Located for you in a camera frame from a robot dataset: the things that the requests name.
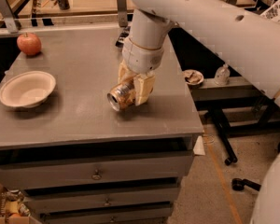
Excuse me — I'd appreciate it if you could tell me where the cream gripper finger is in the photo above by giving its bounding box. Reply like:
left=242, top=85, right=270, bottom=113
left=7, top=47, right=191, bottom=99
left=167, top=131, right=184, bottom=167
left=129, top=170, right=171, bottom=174
left=133, top=73, right=156, bottom=105
left=118, top=61, right=136, bottom=83

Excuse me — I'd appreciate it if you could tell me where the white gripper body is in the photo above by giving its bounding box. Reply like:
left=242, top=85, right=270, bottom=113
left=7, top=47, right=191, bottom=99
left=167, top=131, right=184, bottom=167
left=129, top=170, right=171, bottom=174
left=122, top=37, right=164, bottom=74

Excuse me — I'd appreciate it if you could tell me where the orange soda can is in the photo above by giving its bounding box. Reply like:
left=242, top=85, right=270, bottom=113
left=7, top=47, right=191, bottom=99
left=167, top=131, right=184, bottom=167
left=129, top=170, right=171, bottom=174
left=107, top=81, right=135, bottom=111

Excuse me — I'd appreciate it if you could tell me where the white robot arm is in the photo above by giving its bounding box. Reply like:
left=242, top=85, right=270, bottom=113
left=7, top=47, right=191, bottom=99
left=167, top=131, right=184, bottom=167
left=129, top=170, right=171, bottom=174
left=123, top=0, right=280, bottom=107

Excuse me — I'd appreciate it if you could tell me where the small bowl with food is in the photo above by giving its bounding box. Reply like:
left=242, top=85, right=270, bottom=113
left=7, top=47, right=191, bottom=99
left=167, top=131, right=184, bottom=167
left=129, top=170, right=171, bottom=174
left=183, top=69, right=203, bottom=86

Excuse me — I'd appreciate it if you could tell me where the white paper bowl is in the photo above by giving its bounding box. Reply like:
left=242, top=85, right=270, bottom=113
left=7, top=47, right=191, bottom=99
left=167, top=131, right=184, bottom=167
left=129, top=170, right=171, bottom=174
left=0, top=71, right=56, bottom=108

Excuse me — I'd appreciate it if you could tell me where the blue chip bag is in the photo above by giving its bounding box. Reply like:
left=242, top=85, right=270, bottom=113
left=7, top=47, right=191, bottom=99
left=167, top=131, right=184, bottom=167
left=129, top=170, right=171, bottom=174
left=116, top=26, right=131, bottom=48

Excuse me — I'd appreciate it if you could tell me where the clear sanitizer bottle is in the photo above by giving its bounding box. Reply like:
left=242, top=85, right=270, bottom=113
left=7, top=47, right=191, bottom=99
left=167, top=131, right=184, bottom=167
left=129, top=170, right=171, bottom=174
left=215, top=64, right=231, bottom=85

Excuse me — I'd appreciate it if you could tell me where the red apple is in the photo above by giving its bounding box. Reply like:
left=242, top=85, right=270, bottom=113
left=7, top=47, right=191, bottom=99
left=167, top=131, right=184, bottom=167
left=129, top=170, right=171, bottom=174
left=17, top=33, right=42, bottom=56

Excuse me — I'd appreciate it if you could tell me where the grey drawer cabinet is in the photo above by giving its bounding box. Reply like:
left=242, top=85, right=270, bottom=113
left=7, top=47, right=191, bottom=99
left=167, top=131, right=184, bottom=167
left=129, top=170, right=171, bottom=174
left=0, top=26, right=203, bottom=224

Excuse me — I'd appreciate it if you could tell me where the black office chair base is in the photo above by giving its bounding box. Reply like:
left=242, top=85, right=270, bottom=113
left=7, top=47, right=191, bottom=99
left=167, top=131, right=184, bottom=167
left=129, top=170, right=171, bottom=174
left=231, top=178, right=261, bottom=191

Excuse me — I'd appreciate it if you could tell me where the box of snacks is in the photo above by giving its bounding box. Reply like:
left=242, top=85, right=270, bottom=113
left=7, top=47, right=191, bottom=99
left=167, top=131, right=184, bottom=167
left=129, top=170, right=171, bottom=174
left=0, top=191, right=42, bottom=224

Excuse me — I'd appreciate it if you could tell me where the left metal bracket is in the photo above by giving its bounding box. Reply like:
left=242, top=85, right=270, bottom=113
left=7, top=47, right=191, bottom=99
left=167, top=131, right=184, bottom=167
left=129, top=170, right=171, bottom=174
left=0, top=0, right=20, bottom=34

